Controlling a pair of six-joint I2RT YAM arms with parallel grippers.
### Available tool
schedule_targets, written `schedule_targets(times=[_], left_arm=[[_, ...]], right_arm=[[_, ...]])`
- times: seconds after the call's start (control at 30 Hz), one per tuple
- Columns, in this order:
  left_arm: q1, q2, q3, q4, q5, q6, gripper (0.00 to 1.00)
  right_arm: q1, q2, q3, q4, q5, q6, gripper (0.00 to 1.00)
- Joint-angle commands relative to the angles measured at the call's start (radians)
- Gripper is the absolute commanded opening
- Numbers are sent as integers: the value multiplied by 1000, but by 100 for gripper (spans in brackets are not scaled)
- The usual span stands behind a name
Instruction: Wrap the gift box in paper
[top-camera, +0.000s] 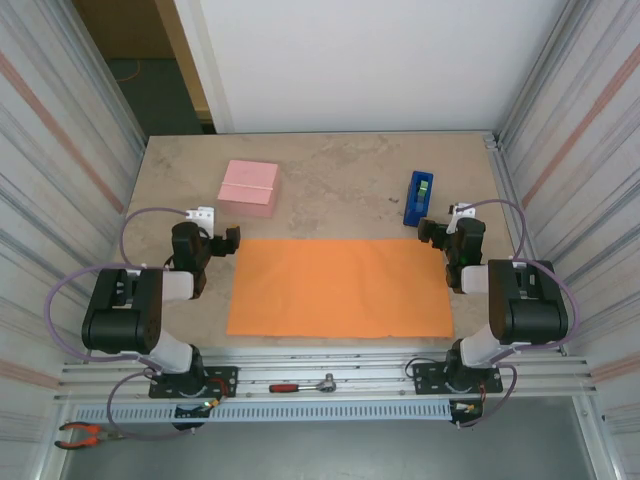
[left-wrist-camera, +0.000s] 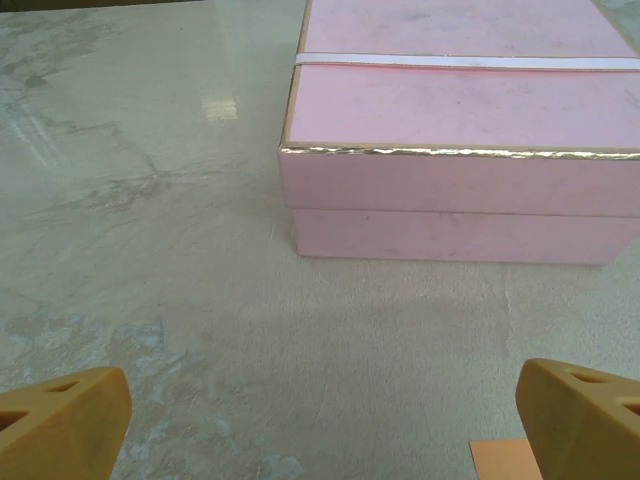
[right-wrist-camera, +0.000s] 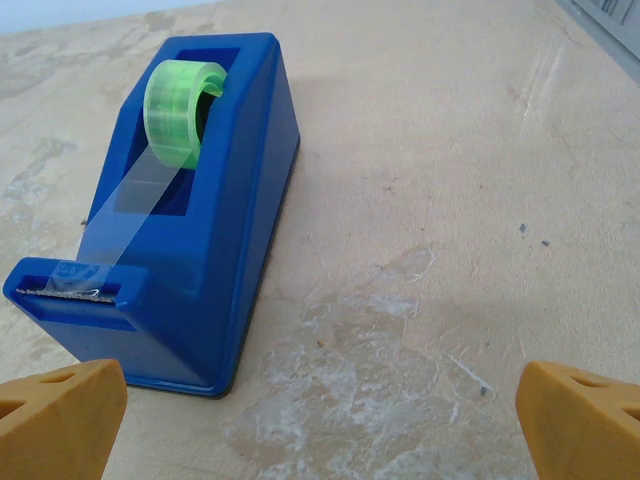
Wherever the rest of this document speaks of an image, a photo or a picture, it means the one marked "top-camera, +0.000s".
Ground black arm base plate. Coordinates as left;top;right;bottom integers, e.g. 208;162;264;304
412;360;504;396
148;366;239;400

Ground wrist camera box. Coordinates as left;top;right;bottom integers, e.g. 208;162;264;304
185;205;217;237
448;202;474;234

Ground white slotted cable duct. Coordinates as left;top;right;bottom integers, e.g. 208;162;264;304
73;399;454;424

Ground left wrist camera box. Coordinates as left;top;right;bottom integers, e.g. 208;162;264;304
185;205;217;237

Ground red-handled ratchet wrench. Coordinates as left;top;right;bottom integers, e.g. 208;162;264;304
268;372;339;394

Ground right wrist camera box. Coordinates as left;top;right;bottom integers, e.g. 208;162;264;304
448;202;474;234

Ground blue tape dispenser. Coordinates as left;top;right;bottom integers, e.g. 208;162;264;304
402;170;435;227

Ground orange-handled pliers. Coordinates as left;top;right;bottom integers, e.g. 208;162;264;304
53;422;126;450

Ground orange wrapping paper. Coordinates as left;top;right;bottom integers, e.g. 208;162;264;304
225;238;455;339

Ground pink gift box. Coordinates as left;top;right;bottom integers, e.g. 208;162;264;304
217;159;279;219

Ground red black power wires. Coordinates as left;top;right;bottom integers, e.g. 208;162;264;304
202;377;231;409
452;384;489;416

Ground brown wooden door frame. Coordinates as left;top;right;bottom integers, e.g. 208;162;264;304
152;0;217;135

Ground thin orange floor cable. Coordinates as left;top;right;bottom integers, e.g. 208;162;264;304
117;58;141;84

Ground aluminium rail frame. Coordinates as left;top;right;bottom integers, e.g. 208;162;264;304
59;349;599;401

